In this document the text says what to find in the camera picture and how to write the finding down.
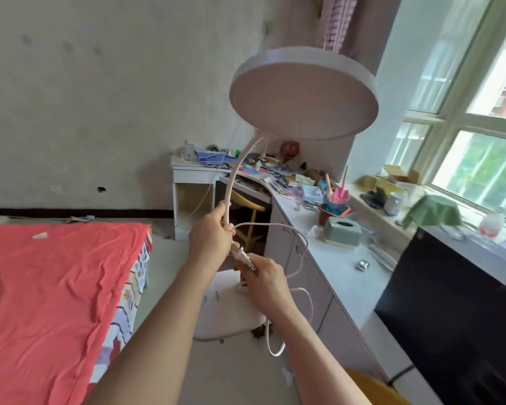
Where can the person's right hand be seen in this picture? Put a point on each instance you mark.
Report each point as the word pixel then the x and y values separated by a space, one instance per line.
pixel 270 288

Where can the person's left hand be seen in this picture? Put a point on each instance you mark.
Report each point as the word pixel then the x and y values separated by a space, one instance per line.
pixel 208 244

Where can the person's right thumb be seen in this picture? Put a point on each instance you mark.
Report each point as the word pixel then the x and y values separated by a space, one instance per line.
pixel 249 265

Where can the person's left thumb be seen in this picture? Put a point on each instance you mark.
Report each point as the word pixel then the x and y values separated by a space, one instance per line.
pixel 223 211

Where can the white round-head desk lamp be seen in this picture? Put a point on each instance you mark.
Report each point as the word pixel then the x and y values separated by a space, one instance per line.
pixel 303 101

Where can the person's left forearm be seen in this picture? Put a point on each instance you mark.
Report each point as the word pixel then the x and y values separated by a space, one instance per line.
pixel 156 341

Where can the person's right forearm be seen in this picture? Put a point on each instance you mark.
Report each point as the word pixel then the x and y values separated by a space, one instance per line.
pixel 320 362

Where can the wooden chair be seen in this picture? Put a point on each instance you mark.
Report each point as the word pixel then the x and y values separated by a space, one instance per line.
pixel 246 201

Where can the white desk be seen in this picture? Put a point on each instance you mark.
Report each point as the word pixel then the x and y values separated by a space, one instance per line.
pixel 194 175

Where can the blue folder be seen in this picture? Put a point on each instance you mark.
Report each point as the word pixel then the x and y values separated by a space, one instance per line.
pixel 213 158

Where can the clear glass jar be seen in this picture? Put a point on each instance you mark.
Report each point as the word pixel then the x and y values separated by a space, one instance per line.
pixel 188 151

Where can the pile of desk clutter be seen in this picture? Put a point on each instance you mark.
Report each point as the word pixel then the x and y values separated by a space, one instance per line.
pixel 286 179

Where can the red ball ornament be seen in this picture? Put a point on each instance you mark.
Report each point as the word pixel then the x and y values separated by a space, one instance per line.
pixel 290 150

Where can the green tissue box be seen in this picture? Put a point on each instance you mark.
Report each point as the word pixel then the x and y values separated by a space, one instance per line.
pixel 341 234

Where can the pen cup with pens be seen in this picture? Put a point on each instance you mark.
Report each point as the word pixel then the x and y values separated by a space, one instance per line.
pixel 334 206

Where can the small silver metal object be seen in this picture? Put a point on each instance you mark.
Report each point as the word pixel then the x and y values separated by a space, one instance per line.
pixel 362 265

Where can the patterned mattress cover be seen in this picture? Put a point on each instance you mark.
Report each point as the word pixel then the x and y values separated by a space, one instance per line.
pixel 126 303

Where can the white papers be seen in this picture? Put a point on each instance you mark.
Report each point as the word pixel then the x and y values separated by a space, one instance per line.
pixel 384 257

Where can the black object on sill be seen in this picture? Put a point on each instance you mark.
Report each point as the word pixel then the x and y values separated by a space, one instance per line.
pixel 375 199

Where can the white mug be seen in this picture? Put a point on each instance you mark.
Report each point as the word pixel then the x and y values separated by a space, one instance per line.
pixel 393 204

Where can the cardboard box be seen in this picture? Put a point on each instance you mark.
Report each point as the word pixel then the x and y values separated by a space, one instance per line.
pixel 398 175

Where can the yellow stool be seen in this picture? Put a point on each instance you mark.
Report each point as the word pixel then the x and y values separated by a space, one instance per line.
pixel 379 392

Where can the white paper scrap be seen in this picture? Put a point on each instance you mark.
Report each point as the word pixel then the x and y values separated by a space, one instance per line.
pixel 40 236

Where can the green cloth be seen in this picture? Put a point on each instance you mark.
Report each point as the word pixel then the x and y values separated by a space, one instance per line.
pixel 432 210

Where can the red bed sheet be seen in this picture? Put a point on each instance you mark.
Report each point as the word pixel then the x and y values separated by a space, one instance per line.
pixel 46 307

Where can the black monitor screen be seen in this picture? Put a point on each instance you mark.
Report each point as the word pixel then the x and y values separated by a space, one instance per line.
pixel 447 324

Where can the pink curtain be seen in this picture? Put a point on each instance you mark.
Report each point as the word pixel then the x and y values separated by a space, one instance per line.
pixel 341 21

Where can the white framed window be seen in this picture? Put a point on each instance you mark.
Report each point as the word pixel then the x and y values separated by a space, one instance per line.
pixel 460 118

